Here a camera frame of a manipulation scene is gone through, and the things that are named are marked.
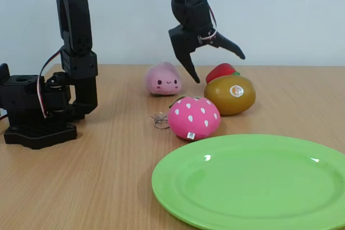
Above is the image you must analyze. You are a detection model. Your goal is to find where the white red shoulder servo cable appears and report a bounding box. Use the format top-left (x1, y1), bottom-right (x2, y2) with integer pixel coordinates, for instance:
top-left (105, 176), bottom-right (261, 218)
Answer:
top-left (36, 47), bottom-right (64, 119)

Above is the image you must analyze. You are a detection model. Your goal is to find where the light pink peach plush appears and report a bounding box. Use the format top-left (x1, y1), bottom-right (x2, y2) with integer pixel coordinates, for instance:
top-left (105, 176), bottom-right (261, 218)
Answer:
top-left (144, 61), bottom-right (182, 97)

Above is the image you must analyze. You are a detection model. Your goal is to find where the brown kiwi toy with sticker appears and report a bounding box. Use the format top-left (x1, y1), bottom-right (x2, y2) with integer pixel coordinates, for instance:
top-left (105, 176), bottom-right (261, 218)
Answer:
top-left (203, 75), bottom-right (257, 116)

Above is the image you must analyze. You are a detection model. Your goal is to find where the red strawberry squishy toy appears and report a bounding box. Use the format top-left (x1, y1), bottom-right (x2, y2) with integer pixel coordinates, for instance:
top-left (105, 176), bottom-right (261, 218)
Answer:
top-left (205, 62), bottom-right (241, 84)

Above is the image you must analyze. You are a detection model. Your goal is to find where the white red gripper servo cable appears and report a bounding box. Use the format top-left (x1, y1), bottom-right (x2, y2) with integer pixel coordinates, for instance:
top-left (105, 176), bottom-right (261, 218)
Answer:
top-left (198, 0), bottom-right (218, 41)

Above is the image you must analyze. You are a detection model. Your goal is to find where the green plastic plate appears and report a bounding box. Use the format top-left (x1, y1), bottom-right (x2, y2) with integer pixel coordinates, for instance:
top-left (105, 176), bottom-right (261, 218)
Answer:
top-left (151, 133), bottom-right (345, 230)

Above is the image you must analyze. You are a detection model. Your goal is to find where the pink strawberry plush toy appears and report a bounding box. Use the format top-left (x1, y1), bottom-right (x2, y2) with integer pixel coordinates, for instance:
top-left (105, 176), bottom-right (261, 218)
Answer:
top-left (167, 95), bottom-right (222, 142)

